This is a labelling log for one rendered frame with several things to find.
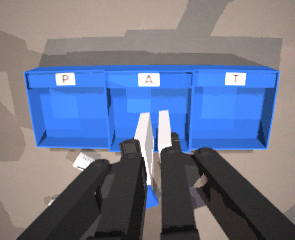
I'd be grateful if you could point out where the blue rack of three bins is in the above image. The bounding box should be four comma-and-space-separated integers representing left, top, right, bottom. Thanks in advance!
24, 65, 280, 152

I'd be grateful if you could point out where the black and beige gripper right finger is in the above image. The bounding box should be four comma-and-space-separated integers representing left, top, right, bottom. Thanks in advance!
158, 110, 295, 240

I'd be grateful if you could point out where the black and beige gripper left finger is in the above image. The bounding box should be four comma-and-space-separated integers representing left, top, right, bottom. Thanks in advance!
16, 112, 154, 240

